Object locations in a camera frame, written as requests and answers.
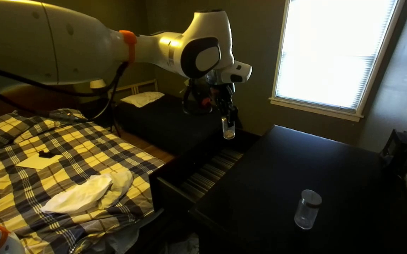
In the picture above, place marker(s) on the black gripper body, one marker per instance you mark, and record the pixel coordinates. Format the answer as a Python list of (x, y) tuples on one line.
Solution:
[(202, 98)]

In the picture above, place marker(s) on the small clear spice bottle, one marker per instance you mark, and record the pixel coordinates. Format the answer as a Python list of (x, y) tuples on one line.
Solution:
[(228, 131)]

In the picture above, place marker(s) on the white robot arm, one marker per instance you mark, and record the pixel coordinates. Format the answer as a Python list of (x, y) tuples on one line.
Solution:
[(57, 46)]

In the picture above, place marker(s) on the books in drawer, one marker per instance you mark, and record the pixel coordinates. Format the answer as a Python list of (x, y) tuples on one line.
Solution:
[(204, 178)]

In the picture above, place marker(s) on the open dresser drawer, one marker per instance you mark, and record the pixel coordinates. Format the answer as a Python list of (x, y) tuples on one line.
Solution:
[(178, 186)]

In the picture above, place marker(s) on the white pillow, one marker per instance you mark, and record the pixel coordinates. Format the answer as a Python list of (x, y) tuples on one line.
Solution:
[(143, 99)]

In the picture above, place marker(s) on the white crumpled cloth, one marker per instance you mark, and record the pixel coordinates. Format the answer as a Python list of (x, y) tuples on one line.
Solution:
[(98, 193)]

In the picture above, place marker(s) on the black wooden dresser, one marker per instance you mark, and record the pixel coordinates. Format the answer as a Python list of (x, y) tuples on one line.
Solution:
[(250, 211)]

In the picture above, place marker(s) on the bright window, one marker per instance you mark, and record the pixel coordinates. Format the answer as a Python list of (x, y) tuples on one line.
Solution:
[(329, 54)]

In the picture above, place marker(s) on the small black object on bed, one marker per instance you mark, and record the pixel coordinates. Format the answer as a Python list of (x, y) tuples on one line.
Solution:
[(47, 154)]

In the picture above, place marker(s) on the clear glass jar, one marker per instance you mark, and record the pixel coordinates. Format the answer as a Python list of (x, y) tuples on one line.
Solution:
[(307, 210)]

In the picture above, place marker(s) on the yellow plaid bed blanket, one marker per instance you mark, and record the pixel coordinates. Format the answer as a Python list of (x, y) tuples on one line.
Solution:
[(85, 150)]

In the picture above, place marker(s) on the white paper sheet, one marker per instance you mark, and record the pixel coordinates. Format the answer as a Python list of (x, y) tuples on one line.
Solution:
[(38, 163)]

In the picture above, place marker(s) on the black box on dresser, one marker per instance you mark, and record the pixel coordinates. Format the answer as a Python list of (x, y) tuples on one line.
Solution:
[(394, 154)]

